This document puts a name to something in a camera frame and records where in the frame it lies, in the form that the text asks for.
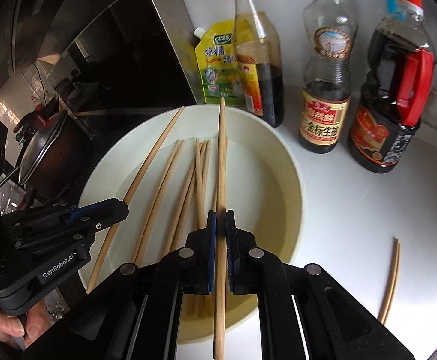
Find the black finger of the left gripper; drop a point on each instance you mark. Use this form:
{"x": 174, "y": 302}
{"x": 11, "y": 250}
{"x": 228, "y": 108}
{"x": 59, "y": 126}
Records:
{"x": 89, "y": 226}

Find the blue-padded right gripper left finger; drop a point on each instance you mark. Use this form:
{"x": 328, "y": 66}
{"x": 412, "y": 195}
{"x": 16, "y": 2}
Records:
{"x": 134, "y": 313}

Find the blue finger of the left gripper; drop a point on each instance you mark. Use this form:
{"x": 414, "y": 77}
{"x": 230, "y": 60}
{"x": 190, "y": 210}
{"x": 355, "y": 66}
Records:
{"x": 99, "y": 210}

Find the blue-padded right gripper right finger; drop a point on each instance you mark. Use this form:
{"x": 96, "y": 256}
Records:
{"x": 304, "y": 313}

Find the wooden chopstick two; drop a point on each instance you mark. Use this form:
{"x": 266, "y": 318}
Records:
{"x": 160, "y": 202}

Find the wooden chopstick seven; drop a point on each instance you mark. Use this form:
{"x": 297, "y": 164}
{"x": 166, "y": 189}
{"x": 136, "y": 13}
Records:
{"x": 221, "y": 244}

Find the wooden chopstick six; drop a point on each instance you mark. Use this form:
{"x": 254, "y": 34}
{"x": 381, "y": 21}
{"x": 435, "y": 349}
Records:
{"x": 204, "y": 152}

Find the wooden chopstick one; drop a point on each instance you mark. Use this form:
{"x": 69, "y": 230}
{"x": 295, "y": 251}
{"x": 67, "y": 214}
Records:
{"x": 154, "y": 202}

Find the wooden chopstick nine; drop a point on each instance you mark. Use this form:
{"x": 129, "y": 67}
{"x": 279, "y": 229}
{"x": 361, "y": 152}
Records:
{"x": 389, "y": 281}

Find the wooden chopstick three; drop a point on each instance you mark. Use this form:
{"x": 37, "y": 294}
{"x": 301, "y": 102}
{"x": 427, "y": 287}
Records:
{"x": 174, "y": 236}

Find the wooden chopstick ten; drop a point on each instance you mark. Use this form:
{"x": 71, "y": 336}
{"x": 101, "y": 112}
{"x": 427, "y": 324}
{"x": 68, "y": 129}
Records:
{"x": 393, "y": 281}

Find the wooden chopstick four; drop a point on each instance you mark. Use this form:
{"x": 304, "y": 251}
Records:
{"x": 199, "y": 184}

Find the wooden chopstick eight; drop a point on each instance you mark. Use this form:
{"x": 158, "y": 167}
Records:
{"x": 215, "y": 194}

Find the person's left hand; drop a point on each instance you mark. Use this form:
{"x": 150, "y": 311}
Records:
{"x": 37, "y": 323}

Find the dark pot with lid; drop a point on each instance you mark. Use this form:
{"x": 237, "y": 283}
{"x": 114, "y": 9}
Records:
{"x": 54, "y": 153}

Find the white round bowl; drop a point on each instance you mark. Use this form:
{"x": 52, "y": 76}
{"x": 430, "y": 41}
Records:
{"x": 263, "y": 186}

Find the stainless range hood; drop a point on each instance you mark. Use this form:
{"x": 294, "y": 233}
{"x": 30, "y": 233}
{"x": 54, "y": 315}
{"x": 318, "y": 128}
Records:
{"x": 140, "y": 49}

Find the yellow green seasoning pouch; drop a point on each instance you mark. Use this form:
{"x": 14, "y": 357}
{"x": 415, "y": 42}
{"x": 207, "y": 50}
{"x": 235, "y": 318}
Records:
{"x": 217, "y": 65}

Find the yellow cap vinegar bottle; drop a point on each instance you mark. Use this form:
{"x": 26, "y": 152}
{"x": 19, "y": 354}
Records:
{"x": 257, "y": 49}

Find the clear soy sauce bottle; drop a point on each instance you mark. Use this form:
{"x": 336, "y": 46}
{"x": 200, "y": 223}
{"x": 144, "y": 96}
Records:
{"x": 331, "y": 28}

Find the large red-handled soy bottle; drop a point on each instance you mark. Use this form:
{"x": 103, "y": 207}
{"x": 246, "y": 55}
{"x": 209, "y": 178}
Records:
{"x": 401, "y": 58}

